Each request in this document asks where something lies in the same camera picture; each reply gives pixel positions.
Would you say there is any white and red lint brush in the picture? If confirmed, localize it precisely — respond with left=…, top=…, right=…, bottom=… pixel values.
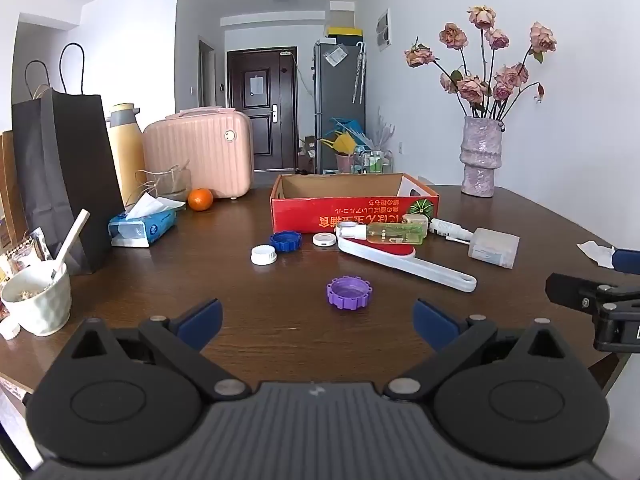
left=336, top=222, right=478, bottom=292

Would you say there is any white spoon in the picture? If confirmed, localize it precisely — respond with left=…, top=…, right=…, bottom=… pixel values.
left=50, top=208, right=91, bottom=281

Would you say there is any brown paper bag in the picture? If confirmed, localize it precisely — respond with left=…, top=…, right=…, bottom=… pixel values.
left=0, top=130, right=28, bottom=248

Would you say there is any dark brown door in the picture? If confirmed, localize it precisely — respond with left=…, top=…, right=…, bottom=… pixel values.
left=226, top=49, right=298, bottom=171

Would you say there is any blue plastic item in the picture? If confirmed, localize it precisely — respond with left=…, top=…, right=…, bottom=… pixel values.
left=330, top=116, right=373, bottom=147

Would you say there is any yellow thermos jug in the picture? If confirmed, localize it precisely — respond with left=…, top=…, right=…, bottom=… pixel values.
left=106, top=103, right=147, bottom=208

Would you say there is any crumpled white paper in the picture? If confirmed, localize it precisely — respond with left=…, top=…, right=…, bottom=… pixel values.
left=576, top=240, right=616, bottom=268

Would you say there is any white ceramic bowl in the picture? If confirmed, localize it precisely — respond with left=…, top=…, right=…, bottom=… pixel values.
left=1, top=261, right=72, bottom=337

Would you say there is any purple pampas grass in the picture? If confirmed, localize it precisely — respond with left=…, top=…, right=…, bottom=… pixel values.
left=375, top=107, right=398, bottom=151

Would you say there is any dried pink rose bouquet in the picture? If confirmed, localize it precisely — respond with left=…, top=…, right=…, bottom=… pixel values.
left=404, top=5, right=558, bottom=122

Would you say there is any clear glass cup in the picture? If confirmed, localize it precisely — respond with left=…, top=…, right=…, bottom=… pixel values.
left=145, top=160, right=192, bottom=201

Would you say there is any clear folded umbrella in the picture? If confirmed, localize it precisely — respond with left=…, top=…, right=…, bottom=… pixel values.
left=352, top=42, right=367, bottom=104

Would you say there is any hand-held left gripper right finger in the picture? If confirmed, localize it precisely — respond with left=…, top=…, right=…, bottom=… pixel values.
left=385, top=298, right=572, bottom=404

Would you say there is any snack packet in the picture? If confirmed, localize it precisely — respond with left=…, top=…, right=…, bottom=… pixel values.
left=27, top=227, right=55, bottom=263

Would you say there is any red cardboard box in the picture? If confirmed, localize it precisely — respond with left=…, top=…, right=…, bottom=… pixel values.
left=270, top=172, right=441, bottom=234

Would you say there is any metal wire rack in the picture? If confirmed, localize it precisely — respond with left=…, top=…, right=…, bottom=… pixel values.
left=356, top=150, right=393, bottom=175

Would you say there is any grey refrigerator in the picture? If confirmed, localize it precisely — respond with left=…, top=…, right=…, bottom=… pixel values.
left=313, top=40, right=367, bottom=175

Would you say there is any yellow-green spray bottle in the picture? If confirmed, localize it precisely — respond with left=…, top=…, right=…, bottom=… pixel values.
left=335, top=220, right=429, bottom=246

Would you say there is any clear glass with cable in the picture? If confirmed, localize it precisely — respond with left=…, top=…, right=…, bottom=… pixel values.
left=134, top=160, right=191, bottom=197

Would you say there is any pink hard-shell suitcase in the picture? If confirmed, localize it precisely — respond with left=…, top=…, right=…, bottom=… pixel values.
left=142, top=106, right=254, bottom=201

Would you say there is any blue tissue pack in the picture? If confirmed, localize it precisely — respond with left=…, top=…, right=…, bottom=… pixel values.
left=108, top=192, right=187, bottom=248

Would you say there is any white electric panel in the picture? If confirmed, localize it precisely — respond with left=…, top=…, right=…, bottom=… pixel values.
left=376, top=8, right=392, bottom=51

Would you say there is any yellow plastic toy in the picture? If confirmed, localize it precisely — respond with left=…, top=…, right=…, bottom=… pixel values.
left=320, top=130, right=358, bottom=157

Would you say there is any orange fruit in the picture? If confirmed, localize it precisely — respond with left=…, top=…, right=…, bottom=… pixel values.
left=187, top=187, right=214, bottom=211

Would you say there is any purple ceramic vase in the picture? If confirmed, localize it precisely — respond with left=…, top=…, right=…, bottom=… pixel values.
left=460, top=116, right=503, bottom=197

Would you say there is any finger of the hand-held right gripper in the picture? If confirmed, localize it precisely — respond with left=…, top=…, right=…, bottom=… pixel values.
left=611, top=248, right=640, bottom=276
left=545, top=272, right=640, bottom=317

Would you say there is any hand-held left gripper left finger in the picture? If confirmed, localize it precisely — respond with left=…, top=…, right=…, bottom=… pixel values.
left=69, top=298, right=252, bottom=404

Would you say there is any black paper bag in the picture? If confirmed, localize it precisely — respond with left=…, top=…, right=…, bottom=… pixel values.
left=11, top=42, right=126, bottom=276

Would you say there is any blue ribbed bottle cap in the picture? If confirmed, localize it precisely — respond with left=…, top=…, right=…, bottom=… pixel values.
left=270, top=231, right=302, bottom=253

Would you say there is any purple ribbed bottle cap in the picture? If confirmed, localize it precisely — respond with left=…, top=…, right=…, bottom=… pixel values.
left=326, top=276, right=370, bottom=311

